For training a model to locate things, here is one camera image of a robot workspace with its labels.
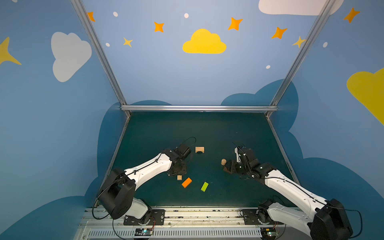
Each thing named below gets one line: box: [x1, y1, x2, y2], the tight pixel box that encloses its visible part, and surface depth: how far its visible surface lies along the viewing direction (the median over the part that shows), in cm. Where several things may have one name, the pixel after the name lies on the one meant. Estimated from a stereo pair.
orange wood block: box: [181, 177, 193, 189], surface depth 88 cm
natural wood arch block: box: [195, 146, 205, 153], surface depth 100 cm
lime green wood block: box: [200, 181, 209, 193], surface depth 86 cm
